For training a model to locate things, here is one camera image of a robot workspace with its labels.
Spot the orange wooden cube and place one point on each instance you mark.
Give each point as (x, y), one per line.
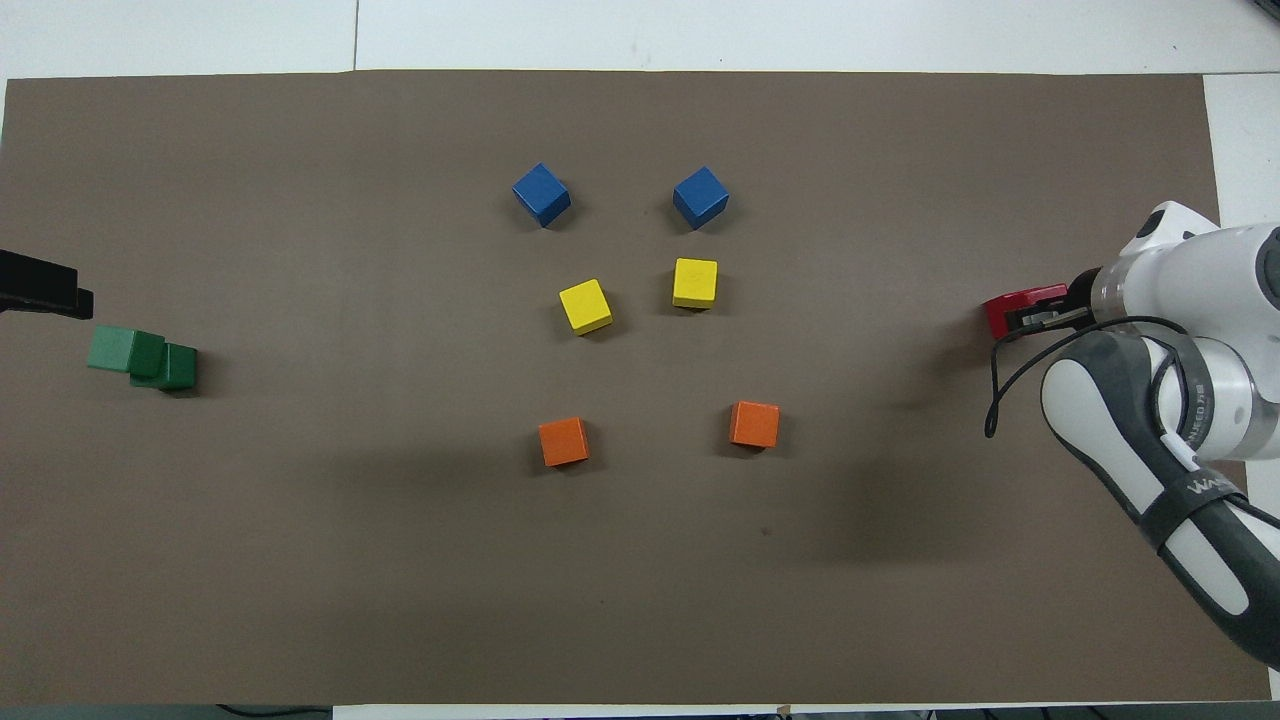
(754, 424)
(564, 441)

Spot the brown paper mat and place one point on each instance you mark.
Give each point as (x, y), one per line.
(400, 560)

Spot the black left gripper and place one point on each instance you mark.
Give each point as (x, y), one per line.
(35, 278)

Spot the yellow wooden cube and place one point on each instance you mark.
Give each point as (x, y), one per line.
(585, 305)
(695, 283)

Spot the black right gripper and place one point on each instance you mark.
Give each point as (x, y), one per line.
(1080, 298)

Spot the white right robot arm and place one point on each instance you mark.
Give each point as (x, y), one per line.
(1200, 270)

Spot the green wooden cube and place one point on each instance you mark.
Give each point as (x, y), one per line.
(182, 368)
(122, 350)

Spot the blue wooden cube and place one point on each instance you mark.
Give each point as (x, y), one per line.
(700, 196)
(541, 193)

